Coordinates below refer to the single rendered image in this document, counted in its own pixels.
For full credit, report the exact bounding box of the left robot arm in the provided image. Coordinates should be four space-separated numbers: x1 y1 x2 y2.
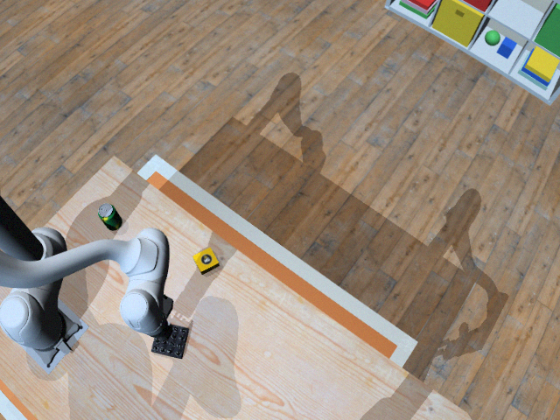
0 196 170 365

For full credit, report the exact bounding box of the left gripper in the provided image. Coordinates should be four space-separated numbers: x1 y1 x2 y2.
145 295 173 340

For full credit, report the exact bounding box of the black knob box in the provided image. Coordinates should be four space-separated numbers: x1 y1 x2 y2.
151 325 189 359

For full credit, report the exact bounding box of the green drink can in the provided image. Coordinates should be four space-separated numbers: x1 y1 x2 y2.
98 203 123 231

